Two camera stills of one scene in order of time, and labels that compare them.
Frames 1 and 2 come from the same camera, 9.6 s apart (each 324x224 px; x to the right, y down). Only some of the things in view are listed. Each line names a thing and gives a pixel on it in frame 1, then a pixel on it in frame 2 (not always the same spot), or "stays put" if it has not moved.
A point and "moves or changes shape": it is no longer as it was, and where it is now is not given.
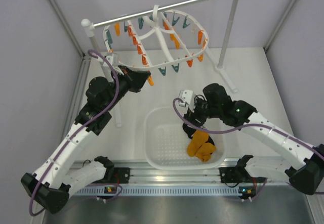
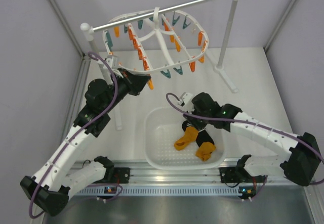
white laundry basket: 165,141 stays put
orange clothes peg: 151,81 moves or changes shape
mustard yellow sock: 199,137 → 190,135
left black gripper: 136,80 stays put
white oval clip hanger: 155,14 → 159,68
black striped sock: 190,131 moves or changes shape
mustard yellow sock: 205,150 stays put
